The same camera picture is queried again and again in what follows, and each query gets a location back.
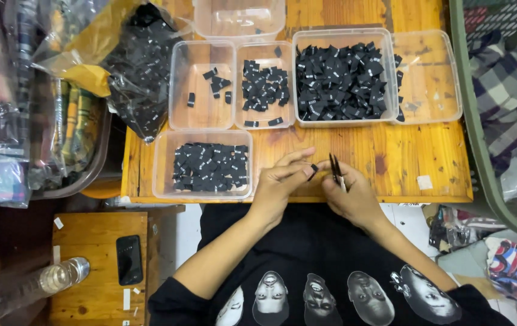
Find person's right hand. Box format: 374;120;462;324
318;159;390;230

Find person's left hand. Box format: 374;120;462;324
249;147;319;227

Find black tweezers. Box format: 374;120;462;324
329;152;347;193

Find flat layer of black labels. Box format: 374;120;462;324
172;142;249;192

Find black printed t-shirt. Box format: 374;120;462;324
147;203;516;326

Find small pile of black labels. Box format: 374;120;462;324
241;46;291;128

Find crumpled plastic bag of scraps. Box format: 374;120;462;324
428;204;509;255

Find large heap of black labels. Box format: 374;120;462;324
295;41;386;122

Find few scattered black labels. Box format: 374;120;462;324
187;67;233;108

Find row of spilled black labels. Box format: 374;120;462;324
393;54;406;123

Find clear plastic container lid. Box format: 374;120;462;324
392;29;463;126

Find green plastic laundry basket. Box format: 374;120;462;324
448;0;517;244

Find black smartphone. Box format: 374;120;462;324
115;235;144;287

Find large clear plastic container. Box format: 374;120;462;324
291;27;400;129

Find plastic bag of black labels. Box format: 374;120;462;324
99;2;183;144

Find plaid fabric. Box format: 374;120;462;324
463;0;517;177

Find small wooden stool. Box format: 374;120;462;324
49;211;161;326

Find brown basin with fabric bags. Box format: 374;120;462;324
29;75;113;201

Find yellow envelope in plastic bag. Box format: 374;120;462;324
31;0;150;98

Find clear plastic water bottle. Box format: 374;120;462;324
0;257;91;320

